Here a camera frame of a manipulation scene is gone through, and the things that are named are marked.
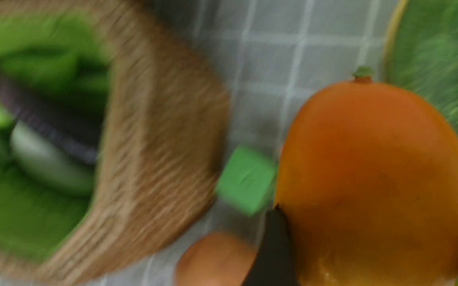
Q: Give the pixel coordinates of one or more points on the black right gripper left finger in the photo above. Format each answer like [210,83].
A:
[274,262]

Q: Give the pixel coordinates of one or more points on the brown toy potato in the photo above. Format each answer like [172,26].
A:
[217,259]

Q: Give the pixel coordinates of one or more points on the orange yellow toy mango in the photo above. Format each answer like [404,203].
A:
[368,180]

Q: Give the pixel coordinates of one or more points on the purple toy eggplant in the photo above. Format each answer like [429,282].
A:
[75,133]

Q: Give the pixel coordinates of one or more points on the green foam cube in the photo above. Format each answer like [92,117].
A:
[247,182]

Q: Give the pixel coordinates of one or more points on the woven wicker basket green lining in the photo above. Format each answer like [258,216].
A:
[163,144]

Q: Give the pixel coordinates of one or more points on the grey checked tablecloth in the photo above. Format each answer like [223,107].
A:
[270,56]

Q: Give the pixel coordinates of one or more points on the green glass leaf plate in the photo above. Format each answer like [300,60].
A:
[421,52]

